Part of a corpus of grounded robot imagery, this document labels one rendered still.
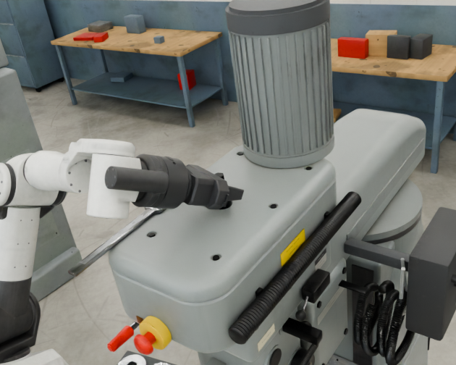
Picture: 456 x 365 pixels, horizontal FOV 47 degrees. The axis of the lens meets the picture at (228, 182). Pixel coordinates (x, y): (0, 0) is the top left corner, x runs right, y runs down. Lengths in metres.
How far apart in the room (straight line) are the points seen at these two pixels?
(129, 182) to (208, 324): 0.26
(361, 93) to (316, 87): 4.63
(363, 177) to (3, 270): 0.84
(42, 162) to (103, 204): 0.19
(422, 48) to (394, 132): 3.26
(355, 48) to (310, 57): 3.87
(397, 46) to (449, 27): 0.58
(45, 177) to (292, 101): 0.47
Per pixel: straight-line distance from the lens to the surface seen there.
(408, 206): 1.57
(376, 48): 4.91
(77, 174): 0.91
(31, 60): 8.29
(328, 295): 1.27
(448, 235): 1.19
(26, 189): 1.03
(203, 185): 0.90
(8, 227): 1.07
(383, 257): 1.27
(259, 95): 1.04
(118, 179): 0.78
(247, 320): 0.88
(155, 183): 0.82
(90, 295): 3.93
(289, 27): 0.99
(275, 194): 1.01
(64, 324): 3.80
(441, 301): 1.17
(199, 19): 6.51
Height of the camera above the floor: 2.43
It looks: 30 degrees down
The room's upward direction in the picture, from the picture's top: 9 degrees counter-clockwise
